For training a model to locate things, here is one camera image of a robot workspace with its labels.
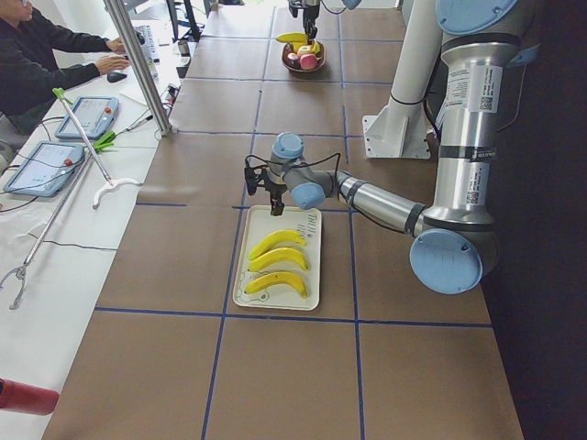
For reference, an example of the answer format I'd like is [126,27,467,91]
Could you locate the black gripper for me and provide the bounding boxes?
[264,162,287,216]
[288,0,320,39]

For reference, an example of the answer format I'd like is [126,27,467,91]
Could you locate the yellow banana pale green side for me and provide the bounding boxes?
[249,229,306,260]

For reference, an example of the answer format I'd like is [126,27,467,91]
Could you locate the yellow banana curved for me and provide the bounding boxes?
[249,247,309,272]

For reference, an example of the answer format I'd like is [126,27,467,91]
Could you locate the yellow banana with dark tip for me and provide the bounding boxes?
[244,270,308,299]

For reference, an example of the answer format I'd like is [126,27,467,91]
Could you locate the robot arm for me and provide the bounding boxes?
[245,1,543,294]

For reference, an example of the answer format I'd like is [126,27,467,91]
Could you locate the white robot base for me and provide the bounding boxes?
[362,0,442,160]

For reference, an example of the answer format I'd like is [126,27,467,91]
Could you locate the brown wicker basket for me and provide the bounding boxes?
[281,40,327,73]

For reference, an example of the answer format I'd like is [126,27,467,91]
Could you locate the person's left hand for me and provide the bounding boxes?
[105,38,126,54]

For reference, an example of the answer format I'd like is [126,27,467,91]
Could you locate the person's right hand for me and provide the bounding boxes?
[94,55,130,75]

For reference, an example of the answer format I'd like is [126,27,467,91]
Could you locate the white bear tray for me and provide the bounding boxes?
[232,205,322,311]

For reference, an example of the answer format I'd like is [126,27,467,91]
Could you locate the yellow pear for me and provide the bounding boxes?
[309,40,321,54]

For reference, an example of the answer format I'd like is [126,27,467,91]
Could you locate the red apple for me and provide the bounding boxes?
[299,54,318,71]

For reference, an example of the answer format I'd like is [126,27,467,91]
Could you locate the dark purple eggplant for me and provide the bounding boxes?
[285,52,300,69]

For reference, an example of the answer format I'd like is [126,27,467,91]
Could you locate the silver metal cylinder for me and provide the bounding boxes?
[177,40,190,57]

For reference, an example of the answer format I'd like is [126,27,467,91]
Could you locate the reacher grabber white claw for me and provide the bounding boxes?
[51,87,143,211]

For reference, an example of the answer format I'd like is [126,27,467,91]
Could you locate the reacher grabber grey claw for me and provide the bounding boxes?
[1,138,112,311]

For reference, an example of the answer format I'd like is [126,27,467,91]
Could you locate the blue teach pendant far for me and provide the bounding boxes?
[55,96,119,140]

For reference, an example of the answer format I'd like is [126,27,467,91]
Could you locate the blue teach pendant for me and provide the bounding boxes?
[3,141,85,197]
[55,96,119,140]

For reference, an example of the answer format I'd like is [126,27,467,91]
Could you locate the black computer mouse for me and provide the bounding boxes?
[106,71,127,83]

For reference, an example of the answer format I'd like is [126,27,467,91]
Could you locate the blue teach pendant near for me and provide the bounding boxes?
[3,141,85,197]

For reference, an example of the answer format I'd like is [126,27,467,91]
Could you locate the person in black jacket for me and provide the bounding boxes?
[1,1,125,135]

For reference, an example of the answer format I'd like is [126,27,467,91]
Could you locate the red cylinder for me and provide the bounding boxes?
[0,379,60,415]

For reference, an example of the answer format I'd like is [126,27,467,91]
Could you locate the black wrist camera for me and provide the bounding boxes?
[244,165,267,196]

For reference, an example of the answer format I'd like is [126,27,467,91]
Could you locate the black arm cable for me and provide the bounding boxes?
[243,153,341,173]

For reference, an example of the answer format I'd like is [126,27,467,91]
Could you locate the grey metal post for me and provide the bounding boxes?
[104,0,172,138]

